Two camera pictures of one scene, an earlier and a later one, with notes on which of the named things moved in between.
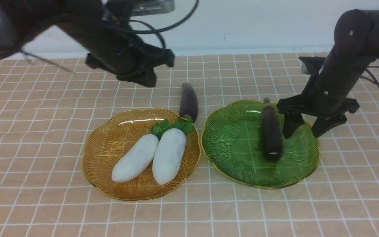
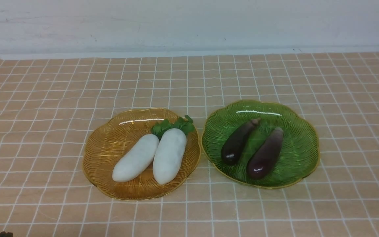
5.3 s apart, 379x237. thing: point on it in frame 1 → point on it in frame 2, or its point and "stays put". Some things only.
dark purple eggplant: [272, 140] → [233, 140]
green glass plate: [231, 146] stays put
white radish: [137, 159] stays put
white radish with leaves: [171, 147] stays put
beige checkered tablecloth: [35, 116] stays put
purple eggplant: [189, 103] → [265, 154]
